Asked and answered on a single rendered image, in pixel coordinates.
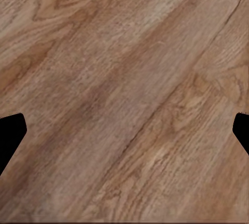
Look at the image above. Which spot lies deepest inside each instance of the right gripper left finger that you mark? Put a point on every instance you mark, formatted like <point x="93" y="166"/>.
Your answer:
<point x="12" y="131"/>

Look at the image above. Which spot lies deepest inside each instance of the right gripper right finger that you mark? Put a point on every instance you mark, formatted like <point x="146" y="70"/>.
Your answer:
<point x="241" y="130"/>

